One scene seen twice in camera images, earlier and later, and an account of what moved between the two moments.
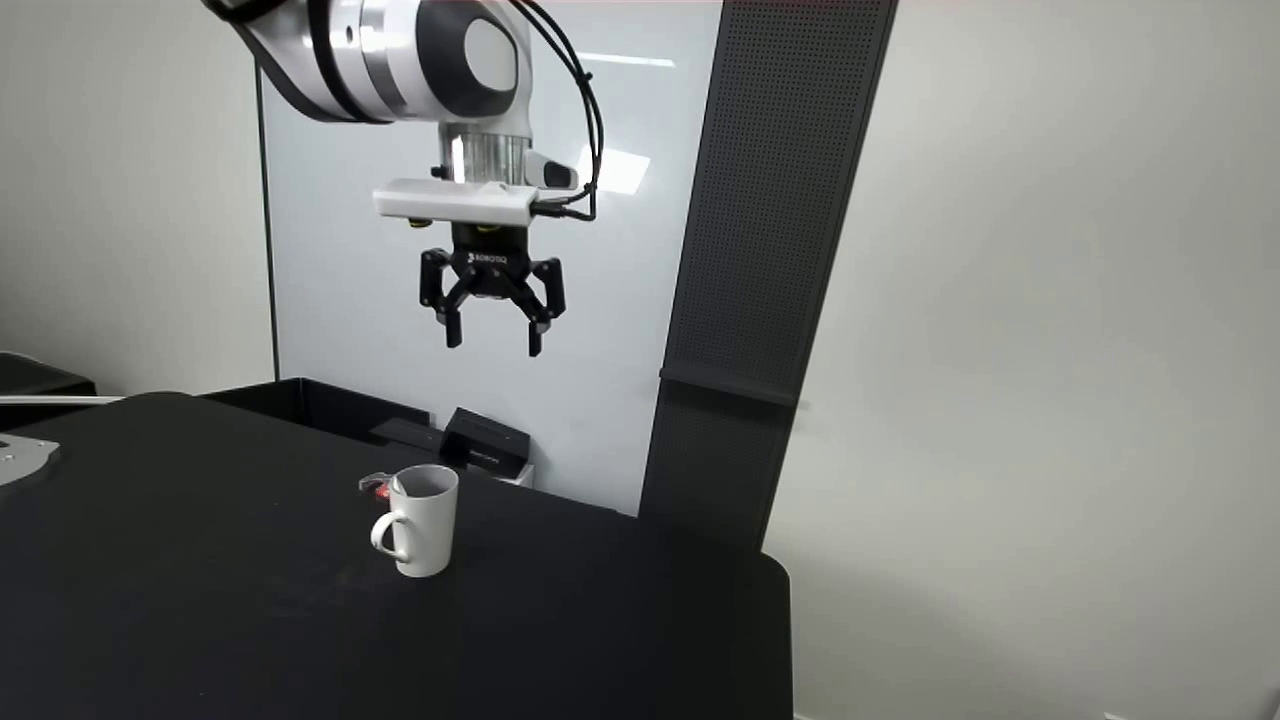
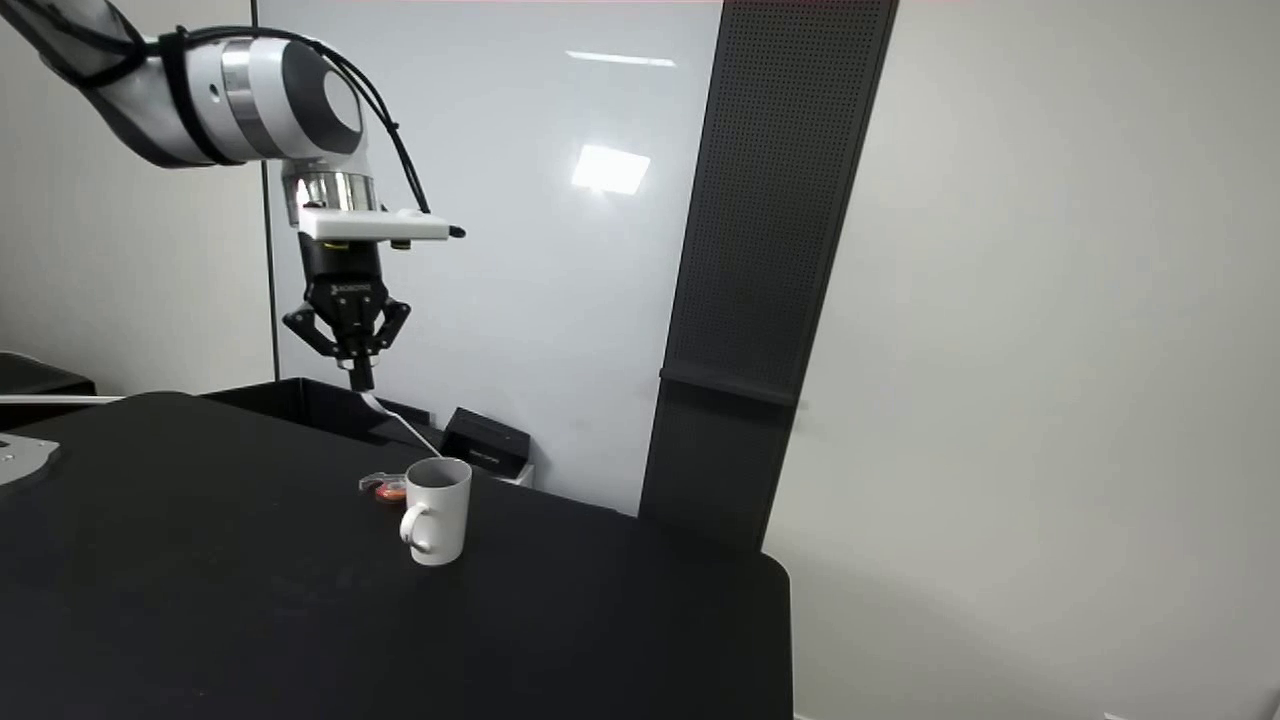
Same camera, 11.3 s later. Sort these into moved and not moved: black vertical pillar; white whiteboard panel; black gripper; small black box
Moved: black gripper
Not moved: white whiteboard panel; small black box; black vertical pillar
